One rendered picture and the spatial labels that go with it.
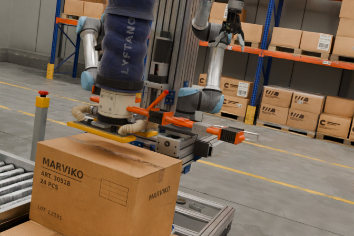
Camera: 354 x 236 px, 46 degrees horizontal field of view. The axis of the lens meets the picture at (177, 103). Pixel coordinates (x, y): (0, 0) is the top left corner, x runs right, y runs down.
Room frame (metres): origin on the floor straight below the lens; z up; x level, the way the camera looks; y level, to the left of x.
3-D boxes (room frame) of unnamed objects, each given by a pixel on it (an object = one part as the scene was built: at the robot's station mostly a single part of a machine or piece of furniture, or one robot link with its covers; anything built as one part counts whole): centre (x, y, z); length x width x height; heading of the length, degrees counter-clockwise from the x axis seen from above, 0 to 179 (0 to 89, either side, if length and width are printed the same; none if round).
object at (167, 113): (1.87, 0.06, 1.18); 0.10 x 0.08 x 0.06; 152
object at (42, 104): (2.84, 0.92, 0.50); 0.07 x 0.07 x 1.00; 65
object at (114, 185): (1.99, 0.28, 0.74); 0.60 x 0.40 x 0.40; 63
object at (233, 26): (2.11, -0.21, 1.66); 0.09 x 0.08 x 0.12; 158
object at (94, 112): (1.99, 0.29, 1.11); 0.34 x 0.25 x 0.06; 62
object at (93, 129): (1.90, 0.33, 1.07); 0.34 x 0.10 x 0.05; 62
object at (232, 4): (2.12, -0.21, 1.74); 0.08 x 0.08 x 0.05
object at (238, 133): (1.70, -0.24, 1.18); 0.08 x 0.07 x 0.05; 62
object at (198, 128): (1.77, -0.13, 1.17); 0.07 x 0.07 x 0.04; 62
